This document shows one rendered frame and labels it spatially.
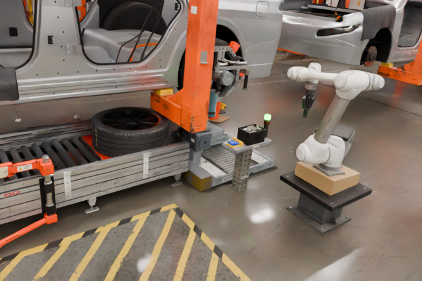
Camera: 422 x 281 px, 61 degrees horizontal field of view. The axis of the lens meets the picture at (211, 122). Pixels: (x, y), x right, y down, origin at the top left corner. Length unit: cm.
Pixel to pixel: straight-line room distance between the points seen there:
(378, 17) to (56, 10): 436
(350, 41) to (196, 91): 321
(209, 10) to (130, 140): 117
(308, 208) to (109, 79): 188
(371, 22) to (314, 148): 333
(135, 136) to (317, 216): 154
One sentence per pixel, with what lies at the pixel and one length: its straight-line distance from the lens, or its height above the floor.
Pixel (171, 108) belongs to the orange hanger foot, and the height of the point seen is 63.
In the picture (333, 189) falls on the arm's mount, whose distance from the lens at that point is 280.
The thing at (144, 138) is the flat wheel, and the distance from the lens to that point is 291.
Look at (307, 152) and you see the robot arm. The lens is 262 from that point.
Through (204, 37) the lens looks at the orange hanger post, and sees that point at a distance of 271.
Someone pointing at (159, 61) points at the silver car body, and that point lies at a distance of 318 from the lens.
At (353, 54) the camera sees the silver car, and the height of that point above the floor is 91.
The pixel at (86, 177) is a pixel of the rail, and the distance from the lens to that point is 270.
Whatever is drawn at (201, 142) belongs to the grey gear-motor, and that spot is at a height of 33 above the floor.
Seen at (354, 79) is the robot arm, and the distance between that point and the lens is 238.
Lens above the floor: 166
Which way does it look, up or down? 21 degrees down
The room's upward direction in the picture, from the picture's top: 6 degrees clockwise
